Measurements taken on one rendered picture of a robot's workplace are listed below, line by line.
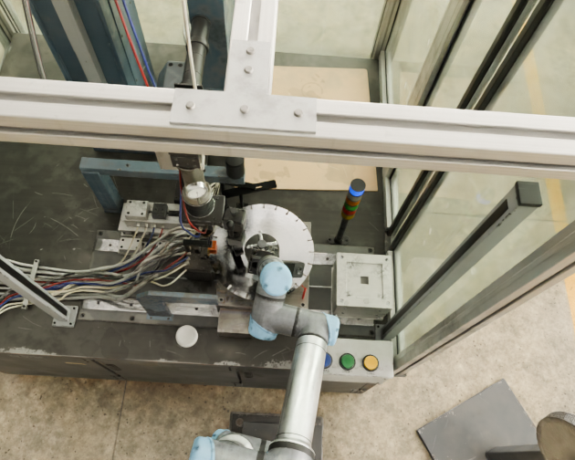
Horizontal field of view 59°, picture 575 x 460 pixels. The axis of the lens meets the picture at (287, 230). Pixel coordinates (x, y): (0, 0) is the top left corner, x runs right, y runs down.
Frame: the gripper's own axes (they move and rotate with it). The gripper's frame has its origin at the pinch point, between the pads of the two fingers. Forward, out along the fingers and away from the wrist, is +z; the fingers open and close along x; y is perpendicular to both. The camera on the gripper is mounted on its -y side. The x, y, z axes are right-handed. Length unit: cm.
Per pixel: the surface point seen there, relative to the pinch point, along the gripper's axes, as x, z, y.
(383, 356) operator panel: 21.3, -10.9, -39.4
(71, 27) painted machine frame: -52, 0, 67
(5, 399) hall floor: 98, 80, 90
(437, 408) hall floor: 63, 57, -101
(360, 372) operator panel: 26.9, -12.6, -32.9
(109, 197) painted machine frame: -5, 30, 54
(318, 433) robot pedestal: 50, -7, -26
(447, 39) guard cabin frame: -68, -26, -29
